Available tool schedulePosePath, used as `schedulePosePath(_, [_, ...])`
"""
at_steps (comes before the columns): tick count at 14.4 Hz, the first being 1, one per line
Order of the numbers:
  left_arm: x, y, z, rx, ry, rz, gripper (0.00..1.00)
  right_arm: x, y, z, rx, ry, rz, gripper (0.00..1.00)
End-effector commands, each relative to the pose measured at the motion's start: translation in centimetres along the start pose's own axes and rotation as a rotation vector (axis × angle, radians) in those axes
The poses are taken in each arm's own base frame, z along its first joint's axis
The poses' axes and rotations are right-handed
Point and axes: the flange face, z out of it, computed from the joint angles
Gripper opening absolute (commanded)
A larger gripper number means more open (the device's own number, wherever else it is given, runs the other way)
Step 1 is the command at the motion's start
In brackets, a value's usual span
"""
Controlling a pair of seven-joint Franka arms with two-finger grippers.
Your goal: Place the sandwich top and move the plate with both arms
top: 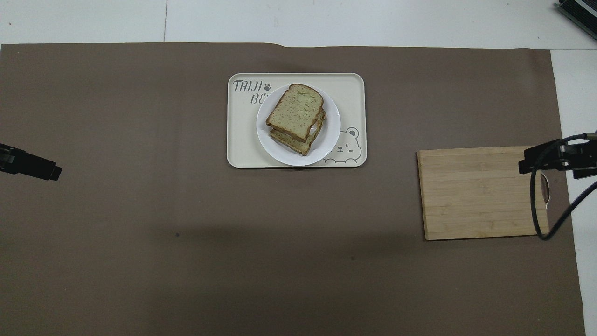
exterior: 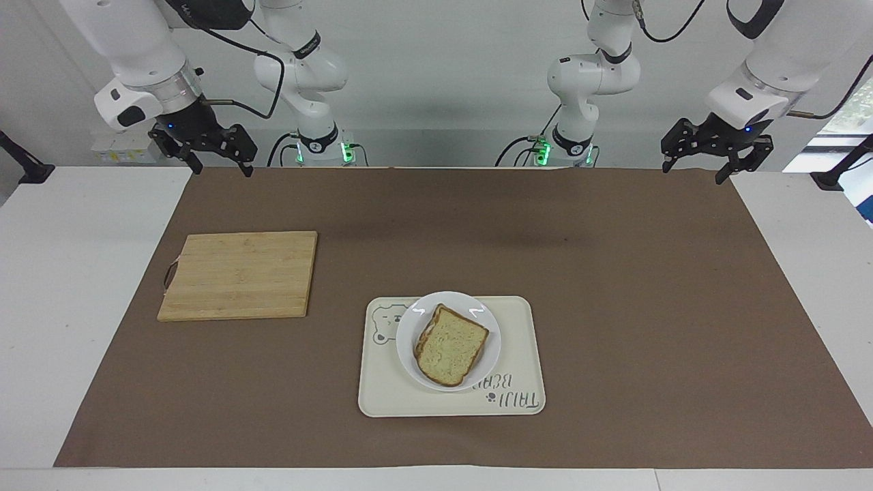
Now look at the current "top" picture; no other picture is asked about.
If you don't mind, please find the white round plate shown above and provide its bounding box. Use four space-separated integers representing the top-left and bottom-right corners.
256 84 341 167

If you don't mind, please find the speckled bread slice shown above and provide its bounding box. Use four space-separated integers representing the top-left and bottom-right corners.
265 84 325 142
269 108 327 156

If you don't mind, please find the cream tray with bear print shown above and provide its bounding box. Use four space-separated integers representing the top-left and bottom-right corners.
227 73 368 168

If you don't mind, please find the wooden cutting board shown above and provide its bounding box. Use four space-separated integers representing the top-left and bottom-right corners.
417 146 550 241

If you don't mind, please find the black stand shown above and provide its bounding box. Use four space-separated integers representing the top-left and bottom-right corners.
557 0 597 28

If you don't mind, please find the black cable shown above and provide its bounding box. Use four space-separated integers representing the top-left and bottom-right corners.
530 133 597 241

